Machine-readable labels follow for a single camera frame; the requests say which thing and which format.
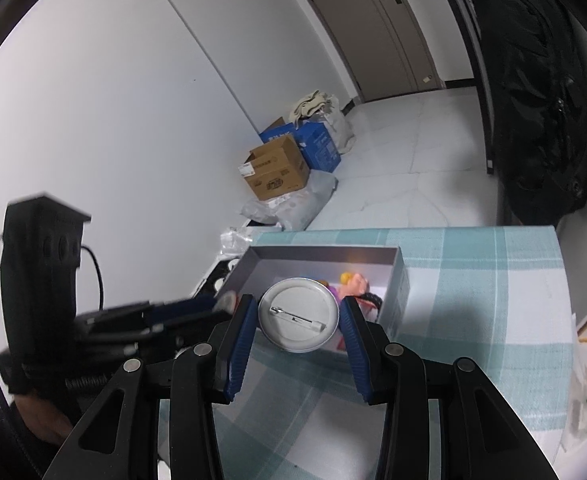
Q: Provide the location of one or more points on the white tote bag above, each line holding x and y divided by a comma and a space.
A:
333, 120

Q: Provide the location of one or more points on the brown cardboard box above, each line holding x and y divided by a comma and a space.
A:
276, 170

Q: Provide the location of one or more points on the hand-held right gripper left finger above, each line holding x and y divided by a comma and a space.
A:
236, 345

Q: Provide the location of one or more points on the grey cardboard box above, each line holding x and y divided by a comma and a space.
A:
323, 255

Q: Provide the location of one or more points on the grey door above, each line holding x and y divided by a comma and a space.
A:
373, 25

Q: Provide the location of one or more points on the pink and yellow hair clip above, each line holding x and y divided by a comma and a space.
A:
356, 285

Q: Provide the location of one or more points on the dark patterned floor mat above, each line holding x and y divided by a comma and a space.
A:
208, 280

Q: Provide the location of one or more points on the black backpack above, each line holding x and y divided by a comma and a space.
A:
533, 85

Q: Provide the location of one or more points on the white round pin badge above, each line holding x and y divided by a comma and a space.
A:
298, 310

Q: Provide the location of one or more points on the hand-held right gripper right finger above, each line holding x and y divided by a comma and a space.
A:
356, 345

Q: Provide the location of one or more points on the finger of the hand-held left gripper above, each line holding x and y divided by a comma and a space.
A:
163, 330
183, 307

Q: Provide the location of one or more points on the teal checked tablecloth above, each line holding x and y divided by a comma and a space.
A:
473, 310

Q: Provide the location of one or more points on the person's left hand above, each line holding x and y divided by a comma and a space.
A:
45, 417

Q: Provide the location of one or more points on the black tripod stand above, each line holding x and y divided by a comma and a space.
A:
478, 85

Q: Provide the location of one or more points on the clear plastic bags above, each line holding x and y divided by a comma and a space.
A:
298, 205

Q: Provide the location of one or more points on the small white plastic mailing bag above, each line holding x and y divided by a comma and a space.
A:
236, 240

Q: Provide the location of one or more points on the blue cardboard box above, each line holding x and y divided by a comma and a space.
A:
321, 147

